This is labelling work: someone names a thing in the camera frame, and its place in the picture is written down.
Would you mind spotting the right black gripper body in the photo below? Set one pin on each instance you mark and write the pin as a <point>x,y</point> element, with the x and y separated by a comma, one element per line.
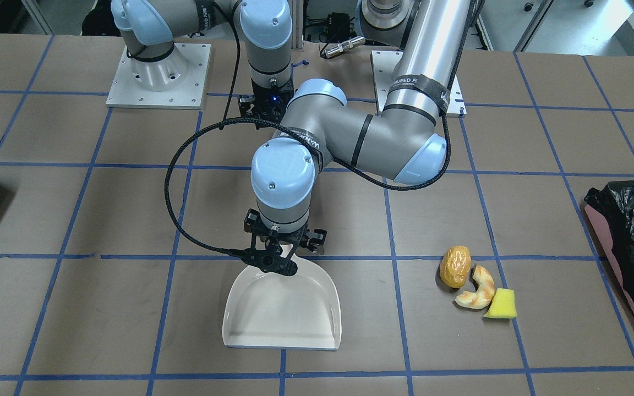
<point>249,103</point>

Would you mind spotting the yellow sponge piece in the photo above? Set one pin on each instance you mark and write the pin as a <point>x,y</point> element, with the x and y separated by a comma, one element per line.
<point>502,305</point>

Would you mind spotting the brown wrinkled potato toy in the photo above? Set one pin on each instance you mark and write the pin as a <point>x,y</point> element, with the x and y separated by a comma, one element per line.
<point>455,266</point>

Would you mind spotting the aluminium frame post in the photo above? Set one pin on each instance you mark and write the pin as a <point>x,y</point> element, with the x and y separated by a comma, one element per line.
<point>297,9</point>

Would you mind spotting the toy croissant bread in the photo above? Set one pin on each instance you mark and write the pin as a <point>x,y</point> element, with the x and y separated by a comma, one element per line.
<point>482,297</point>

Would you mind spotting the black power adapter box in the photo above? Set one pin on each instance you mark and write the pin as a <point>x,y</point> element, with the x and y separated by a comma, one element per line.
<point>338,27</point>

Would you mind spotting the silver metal connector cylinder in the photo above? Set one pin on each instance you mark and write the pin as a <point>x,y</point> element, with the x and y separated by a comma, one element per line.
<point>342,47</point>

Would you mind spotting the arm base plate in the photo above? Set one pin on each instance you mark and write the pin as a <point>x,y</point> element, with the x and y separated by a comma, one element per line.
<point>384,66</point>
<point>178,81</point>

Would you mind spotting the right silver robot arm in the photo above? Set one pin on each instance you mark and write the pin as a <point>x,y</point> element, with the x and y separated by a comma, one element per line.
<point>263,29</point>

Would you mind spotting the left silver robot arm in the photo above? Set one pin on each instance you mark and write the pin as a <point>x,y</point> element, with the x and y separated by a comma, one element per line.
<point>399,143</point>

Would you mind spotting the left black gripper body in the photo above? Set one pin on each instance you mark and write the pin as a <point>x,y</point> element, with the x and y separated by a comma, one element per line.
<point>315,240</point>

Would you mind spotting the white plastic dustpan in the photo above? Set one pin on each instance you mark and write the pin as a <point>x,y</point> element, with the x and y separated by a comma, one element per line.
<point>269,310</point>

